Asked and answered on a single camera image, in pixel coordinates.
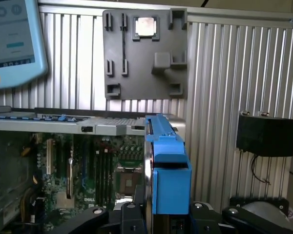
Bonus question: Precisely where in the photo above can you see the CPU socket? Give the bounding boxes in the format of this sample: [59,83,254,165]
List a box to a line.
[117,159,146,195]

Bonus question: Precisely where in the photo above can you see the green Dell motherboard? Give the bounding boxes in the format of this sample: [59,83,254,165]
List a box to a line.
[21,133,147,213]

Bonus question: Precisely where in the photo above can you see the black box on table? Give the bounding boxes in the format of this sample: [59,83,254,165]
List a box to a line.
[236,114,293,157]

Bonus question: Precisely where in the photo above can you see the blue expansion slot latch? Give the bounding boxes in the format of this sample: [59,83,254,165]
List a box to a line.
[0,114,77,122]

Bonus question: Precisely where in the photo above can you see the open grey PC case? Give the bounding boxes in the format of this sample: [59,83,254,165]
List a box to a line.
[0,105,186,234]

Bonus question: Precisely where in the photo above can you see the grey parts rack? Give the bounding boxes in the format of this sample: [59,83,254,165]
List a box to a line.
[102,8,188,100]

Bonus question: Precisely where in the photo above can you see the blue teach pendant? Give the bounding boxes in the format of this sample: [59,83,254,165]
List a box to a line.
[0,0,49,92]

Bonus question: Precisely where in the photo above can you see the silver CPU chip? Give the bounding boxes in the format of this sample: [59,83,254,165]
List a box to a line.
[135,16,157,38]

